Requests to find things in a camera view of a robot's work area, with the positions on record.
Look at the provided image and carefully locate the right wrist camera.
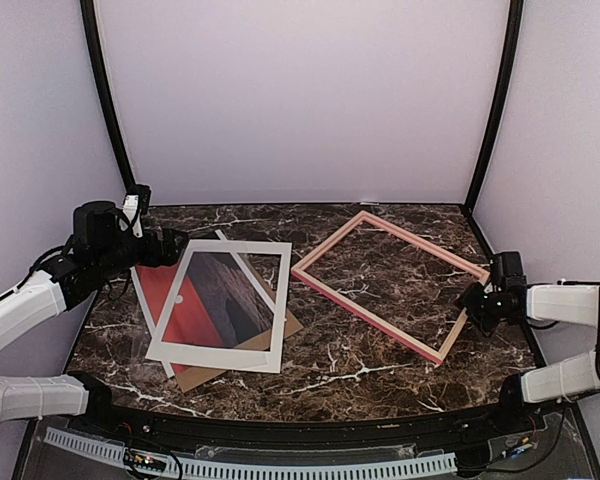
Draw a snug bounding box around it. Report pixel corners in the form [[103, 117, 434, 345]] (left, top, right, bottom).
[[490, 251, 527, 292]]

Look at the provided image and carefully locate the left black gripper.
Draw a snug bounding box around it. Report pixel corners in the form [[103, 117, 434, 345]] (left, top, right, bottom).
[[94, 227, 188, 280]]

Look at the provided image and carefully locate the right black enclosure post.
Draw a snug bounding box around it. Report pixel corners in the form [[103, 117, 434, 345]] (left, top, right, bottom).
[[463, 0, 524, 217]]

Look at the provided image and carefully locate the black enclosure post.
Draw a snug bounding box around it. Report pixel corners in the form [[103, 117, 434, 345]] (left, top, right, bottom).
[[463, 0, 524, 217], [79, 0, 136, 190]]

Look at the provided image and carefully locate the black front rail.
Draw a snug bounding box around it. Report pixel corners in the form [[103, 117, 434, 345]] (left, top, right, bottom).
[[34, 399, 581, 456]]

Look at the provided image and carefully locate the small circuit board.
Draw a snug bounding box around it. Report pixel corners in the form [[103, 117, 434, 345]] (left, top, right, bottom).
[[123, 449, 167, 470], [501, 437, 535, 459]]

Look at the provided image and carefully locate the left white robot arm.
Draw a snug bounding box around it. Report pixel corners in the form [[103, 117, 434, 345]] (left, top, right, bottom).
[[0, 194, 189, 436]]

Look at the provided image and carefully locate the white slotted cable duct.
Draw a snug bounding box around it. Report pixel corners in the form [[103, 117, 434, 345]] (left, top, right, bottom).
[[43, 427, 457, 479]]

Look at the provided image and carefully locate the right small circuit board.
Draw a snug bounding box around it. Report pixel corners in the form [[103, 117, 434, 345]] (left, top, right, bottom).
[[501, 437, 535, 459]]

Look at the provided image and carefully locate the brown cardboard backing board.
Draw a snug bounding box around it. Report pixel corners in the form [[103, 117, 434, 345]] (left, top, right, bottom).
[[174, 273, 304, 396]]

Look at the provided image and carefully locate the left small circuit board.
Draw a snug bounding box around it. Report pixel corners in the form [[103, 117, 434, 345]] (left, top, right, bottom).
[[123, 449, 167, 470]]

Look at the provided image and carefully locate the pink wooden picture frame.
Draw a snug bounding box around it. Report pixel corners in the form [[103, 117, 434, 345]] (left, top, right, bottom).
[[291, 211, 490, 365]]

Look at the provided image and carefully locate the white mat board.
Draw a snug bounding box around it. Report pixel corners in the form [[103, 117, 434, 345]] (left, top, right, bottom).
[[144, 239, 294, 374]]

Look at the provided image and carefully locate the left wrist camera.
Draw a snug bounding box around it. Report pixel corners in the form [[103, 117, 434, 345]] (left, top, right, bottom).
[[119, 184, 151, 238]]

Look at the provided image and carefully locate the left black enclosure post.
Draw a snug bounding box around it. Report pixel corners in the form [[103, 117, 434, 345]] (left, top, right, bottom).
[[79, 0, 136, 190]]

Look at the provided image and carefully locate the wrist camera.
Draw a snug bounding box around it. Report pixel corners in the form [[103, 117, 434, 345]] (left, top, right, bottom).
[[119, 184, 151, 238], [490, 251, 527, 292]]

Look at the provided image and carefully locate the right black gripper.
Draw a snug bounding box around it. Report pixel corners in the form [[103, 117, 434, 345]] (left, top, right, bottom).
[[455, 282, 510, 333]]

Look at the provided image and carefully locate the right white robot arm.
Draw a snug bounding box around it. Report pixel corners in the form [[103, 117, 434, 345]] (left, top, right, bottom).
[[455, 282, 600, 434]]

